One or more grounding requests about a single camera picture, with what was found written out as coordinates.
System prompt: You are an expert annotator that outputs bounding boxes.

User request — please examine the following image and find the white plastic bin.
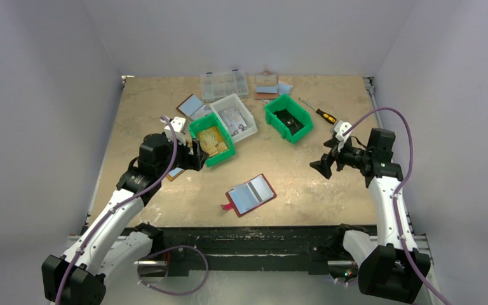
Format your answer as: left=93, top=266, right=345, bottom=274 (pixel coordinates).
left=210, top=93, right=258, bottom=143

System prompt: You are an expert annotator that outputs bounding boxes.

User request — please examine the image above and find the silver VIP card stack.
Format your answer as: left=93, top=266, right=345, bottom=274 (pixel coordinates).
left=219, top=108, right=248, bottom=136

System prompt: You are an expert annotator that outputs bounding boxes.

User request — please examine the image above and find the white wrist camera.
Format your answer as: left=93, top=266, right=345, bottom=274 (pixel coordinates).
left=160, top=115, right=187, bottom=146
left=332, top=120, right=352, bottom=152

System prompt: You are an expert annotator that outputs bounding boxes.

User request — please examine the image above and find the tan open card holder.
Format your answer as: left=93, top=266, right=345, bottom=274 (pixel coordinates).
left=166, top=167, right=184, bottom=181

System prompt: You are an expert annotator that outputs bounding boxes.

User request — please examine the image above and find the red card holder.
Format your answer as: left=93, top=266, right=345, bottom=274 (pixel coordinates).
left=220, top=180, right=277, bottom=217

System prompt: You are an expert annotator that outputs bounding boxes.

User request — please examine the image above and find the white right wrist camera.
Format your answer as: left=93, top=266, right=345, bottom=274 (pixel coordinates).
left=332, top=120, right=352, bottom=152

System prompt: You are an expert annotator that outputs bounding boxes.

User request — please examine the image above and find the black VIP card stack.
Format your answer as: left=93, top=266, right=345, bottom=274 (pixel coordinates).
left=275, top=109, right=304, bottom=135

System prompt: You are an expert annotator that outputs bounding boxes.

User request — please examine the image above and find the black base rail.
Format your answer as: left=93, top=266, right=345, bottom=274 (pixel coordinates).
left=118, top=225, right=376, bottom=276

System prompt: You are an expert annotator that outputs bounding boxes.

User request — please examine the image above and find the yellow black screwdriver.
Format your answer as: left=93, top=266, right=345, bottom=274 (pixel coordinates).
left=299, top=97, right=337, bottom=125

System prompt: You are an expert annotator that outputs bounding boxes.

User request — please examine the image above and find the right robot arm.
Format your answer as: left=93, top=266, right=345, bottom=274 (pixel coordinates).
left=310, top=128, right=431, bottom=304

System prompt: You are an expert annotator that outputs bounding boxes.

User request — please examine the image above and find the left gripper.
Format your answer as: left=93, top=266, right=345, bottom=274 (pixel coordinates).
left=156, top=134, right=207, bottom=177

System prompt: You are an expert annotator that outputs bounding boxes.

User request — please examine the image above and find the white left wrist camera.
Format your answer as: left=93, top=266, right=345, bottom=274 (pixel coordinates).
left=160, top=115, right=187, bottom=146

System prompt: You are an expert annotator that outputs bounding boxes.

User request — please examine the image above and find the green bin with gold cards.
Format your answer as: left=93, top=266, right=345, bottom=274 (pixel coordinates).
left=189, top=113, right=236, bottom=167

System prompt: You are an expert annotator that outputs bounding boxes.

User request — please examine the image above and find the green bin with black cards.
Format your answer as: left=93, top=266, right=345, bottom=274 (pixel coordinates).
left=264, top=94, right=314, bottom=144

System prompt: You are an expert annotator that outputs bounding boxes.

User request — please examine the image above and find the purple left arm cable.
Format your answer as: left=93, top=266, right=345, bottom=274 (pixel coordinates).
left=54, top=116, right=210, bottom=305

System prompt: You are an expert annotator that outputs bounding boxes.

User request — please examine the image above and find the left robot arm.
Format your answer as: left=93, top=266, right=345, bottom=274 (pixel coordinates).
left=41, top=133, right=208, bottom=304

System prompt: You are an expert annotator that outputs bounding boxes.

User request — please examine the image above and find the clear compartment organizer box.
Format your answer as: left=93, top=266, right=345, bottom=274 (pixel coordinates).
left=200, top=69, right=249, bottom=102

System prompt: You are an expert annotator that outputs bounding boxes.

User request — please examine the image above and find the brown open card holder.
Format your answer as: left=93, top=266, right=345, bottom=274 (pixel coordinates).
left=176, top=94, right=212, bottom=121

